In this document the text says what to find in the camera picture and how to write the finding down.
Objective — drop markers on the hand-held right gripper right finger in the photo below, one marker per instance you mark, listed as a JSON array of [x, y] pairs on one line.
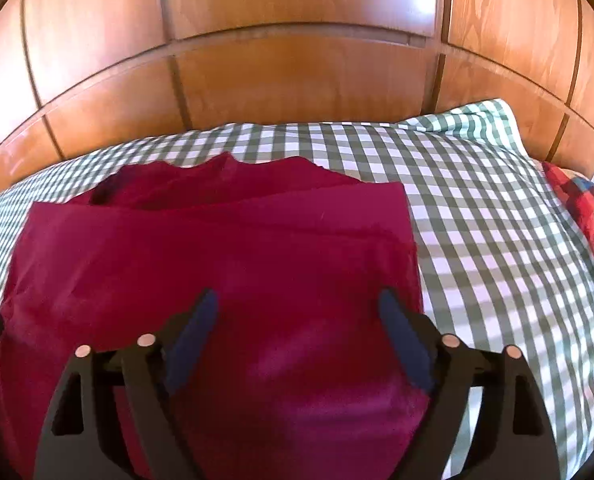
[[407, 340]]

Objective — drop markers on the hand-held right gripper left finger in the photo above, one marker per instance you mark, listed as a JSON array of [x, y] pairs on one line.
[[192, 340]]

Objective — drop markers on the dark red sweater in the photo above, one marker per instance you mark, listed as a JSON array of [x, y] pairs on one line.
[[227, 240]]

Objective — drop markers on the green checkered bed sheet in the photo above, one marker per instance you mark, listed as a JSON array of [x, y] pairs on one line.
[[502, 260]]

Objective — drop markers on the multicolour checkered pillow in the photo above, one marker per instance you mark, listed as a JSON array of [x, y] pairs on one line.
[[592, 210]]

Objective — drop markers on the wooden panelled wardrobe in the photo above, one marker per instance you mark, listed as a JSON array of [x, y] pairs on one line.
[[297, 85]]

